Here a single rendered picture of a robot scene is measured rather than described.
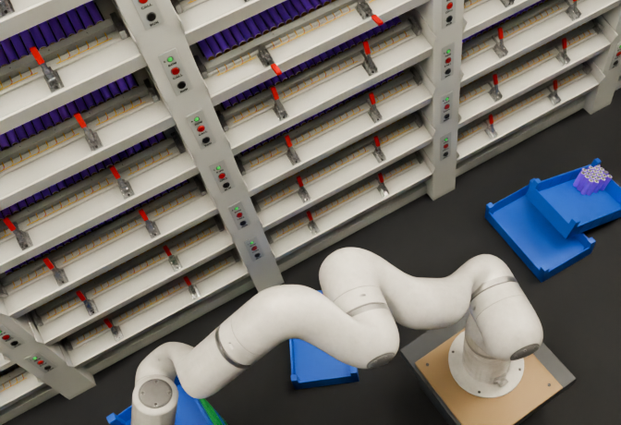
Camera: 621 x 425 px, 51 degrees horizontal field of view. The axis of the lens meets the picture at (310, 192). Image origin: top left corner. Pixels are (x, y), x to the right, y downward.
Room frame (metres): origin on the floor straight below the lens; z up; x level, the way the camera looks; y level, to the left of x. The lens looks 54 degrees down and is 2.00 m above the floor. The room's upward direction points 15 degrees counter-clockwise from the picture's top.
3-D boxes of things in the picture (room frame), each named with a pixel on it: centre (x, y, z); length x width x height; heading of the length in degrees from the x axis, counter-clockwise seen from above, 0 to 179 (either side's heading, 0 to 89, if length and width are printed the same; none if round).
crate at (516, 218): (1.02, -0.70, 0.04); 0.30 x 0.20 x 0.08; 16
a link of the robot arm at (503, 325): (0.52, -0.33, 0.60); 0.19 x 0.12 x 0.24; 7
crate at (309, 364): (0.86, 0.08, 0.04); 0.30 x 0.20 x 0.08; 172
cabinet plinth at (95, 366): (1.29, -0.09, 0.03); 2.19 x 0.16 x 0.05; 106
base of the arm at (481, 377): (0.55, -0.33, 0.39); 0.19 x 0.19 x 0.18
